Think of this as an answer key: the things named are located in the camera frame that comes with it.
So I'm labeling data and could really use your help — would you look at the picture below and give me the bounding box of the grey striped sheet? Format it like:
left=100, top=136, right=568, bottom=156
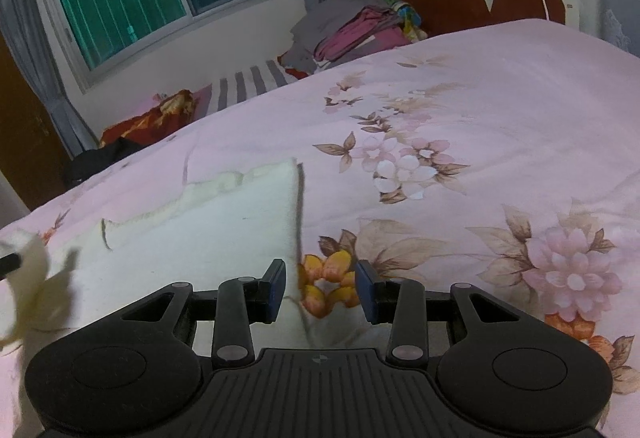
left=207, top=58, right=301, bottom=115

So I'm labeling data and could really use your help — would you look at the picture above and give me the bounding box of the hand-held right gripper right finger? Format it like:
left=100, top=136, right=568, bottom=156
left=353, top=259, right=523, bottom=367

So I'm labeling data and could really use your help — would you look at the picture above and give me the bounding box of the red floral cloth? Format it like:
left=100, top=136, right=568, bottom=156
left=99, top=89, right=198, bottom=148

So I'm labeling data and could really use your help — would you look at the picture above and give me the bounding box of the black cloth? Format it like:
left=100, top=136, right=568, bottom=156
left=62, top=135, right=151, bottom=186

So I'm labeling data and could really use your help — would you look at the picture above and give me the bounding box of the colourful patterned cloth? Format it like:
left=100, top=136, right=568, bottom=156
left=374, top=0, right=429, bottom=43

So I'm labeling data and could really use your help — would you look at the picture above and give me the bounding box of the pink floral bed blanket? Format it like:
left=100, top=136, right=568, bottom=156
left=0, top=18, right=640, bottom=438

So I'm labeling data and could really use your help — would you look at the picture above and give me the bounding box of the grey folded cloth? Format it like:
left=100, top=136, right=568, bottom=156
left=287, top=0, right=401, bottom=69

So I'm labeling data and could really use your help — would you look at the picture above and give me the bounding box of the brown wooden wardrobe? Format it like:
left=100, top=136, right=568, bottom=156
left=0, top=32, right=72, bottom=215

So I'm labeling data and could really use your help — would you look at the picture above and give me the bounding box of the white fluffy towel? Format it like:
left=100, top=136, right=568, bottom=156
left=0, top=157, right=312, bottom=355

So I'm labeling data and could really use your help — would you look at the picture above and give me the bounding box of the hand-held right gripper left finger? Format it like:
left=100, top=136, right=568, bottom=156
left=120, top=259, right=288, bottom=369

